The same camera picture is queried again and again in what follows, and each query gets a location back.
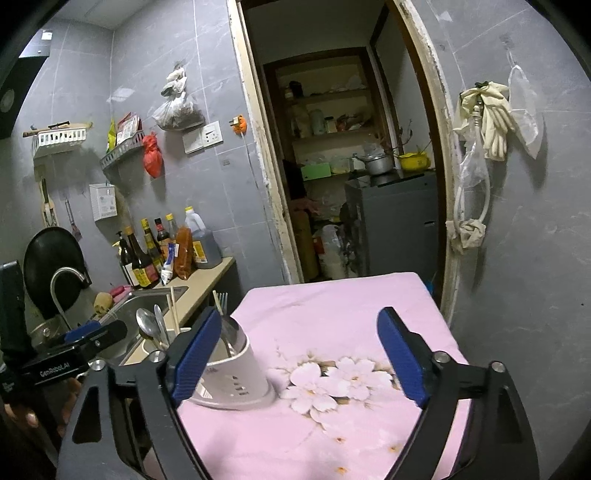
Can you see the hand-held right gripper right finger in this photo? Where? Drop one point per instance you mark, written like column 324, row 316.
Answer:
column 401, row 360

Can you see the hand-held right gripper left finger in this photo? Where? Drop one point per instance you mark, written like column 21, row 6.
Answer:
column 198, row 355

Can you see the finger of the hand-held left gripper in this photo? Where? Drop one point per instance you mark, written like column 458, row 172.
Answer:
column 83, row 331
column 113, row 330

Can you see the white utensil holder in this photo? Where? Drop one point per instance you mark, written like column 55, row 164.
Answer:
column 244, row 374

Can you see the person's left hand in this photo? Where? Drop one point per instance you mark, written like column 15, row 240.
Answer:
column 28, row 417

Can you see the steel sink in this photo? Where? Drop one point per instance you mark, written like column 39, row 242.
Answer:
column 138, row 309

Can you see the metal cooking pot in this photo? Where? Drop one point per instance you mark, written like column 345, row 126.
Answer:
column 46, row 332

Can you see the pink sponge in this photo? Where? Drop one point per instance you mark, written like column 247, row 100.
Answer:
column 121, row 290

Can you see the metal faucet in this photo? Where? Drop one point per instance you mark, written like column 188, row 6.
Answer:
column 62, row 281

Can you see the metal fork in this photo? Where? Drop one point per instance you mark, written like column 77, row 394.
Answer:
column 225, row 302

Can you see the dark soy sauce bottle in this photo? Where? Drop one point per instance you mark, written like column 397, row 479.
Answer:
column 141, row 265

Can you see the black wok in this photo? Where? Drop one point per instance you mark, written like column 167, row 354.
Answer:
column 46, row 263

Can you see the blue packet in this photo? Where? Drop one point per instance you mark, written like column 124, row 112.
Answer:
column 429, row 286

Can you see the blue white tube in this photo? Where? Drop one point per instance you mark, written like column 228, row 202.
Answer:
column 168, row 266

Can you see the pink floral cloth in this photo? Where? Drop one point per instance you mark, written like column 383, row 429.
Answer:
column 332, row 424

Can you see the yellow-capped sauce bottle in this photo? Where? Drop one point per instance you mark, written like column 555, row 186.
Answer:
column 148, row 240

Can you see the orange sauce pouch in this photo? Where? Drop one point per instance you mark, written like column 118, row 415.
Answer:
column 183, row 254

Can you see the red-capped sauce bottle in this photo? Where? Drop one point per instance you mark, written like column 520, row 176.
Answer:
column 161, row 235

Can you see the hanging metal spatula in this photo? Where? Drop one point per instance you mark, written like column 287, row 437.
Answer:
column 71, row 221

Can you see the large plastic oil jug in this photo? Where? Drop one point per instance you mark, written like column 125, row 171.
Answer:
column 199, row 242

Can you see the clear yellow-capped bottle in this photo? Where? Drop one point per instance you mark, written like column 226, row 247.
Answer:
column 171, row 226

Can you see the hanging wooden utensil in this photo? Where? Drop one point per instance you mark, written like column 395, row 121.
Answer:
column 46, row 207

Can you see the grey cabinet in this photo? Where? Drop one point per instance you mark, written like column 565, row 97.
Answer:
column 392, row 226

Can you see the clear plastic bottle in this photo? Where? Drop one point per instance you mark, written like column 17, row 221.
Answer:
column 330, row 244

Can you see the brown bag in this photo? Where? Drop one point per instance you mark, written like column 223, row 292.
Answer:
column 302, row 230

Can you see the red plastic bag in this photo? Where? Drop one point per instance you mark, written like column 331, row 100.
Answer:
column 153, row 157

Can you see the grey corner shelf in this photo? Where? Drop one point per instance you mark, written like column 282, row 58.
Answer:
column 121, row 151

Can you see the yellow packet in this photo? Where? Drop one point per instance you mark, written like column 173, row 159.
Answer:
column 111, row 134

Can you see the yellow bowl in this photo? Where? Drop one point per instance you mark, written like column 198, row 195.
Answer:
column 413, row 161

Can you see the silver pot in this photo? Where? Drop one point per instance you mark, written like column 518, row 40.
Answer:
column 378, row 162

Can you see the black bag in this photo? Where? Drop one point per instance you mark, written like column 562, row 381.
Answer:
column 293, row 177

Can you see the wooden stick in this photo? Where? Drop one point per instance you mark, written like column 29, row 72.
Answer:
column 74, row 125

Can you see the green box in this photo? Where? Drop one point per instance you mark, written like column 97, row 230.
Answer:
column 316, row 171

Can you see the clear plastic bag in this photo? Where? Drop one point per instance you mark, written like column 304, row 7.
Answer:
column 524, row 108
column 471, row 164

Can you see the clear bag of dark goods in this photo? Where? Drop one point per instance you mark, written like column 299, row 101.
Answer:
column 178, row 113

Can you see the wooden shelf unit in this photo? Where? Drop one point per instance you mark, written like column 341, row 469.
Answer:
column 323, row 138

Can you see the black range hood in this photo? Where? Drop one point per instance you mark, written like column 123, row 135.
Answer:
column 14, row 92

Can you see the white jar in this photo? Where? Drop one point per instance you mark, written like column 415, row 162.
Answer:
column 318, row 121

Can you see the white gloves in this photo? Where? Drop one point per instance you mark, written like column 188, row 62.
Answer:
column 485, row 117

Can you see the white hanging bag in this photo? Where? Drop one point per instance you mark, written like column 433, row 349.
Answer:
column 177, row 81

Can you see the white wall box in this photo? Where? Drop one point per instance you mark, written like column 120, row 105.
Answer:
column 102, row 201

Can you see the white wall rack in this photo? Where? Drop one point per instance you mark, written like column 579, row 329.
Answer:
column 60, row 137

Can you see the white wall socket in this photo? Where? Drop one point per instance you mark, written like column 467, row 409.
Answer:
column 203, row 137

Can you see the wooden door frame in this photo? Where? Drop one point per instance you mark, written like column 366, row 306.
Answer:
column 258, row 138

